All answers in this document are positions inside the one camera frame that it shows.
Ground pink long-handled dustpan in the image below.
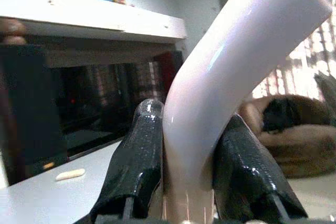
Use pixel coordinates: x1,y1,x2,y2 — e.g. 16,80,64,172
162,0,334,224

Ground white wall shelf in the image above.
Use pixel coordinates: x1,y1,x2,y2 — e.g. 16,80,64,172
0,0,187,41

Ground small cream oblong item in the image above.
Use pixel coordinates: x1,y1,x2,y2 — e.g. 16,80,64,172
55,168,86,182

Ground black television screen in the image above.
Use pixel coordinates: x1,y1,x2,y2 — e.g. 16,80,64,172
0,44,184,186

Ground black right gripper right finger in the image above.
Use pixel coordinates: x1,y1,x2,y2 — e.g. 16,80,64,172
212,113,309,221

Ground brown beanbag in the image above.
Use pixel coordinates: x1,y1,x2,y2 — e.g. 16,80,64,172
236,94,336,180

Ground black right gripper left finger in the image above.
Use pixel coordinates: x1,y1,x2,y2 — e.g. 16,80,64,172
89,98,165,219

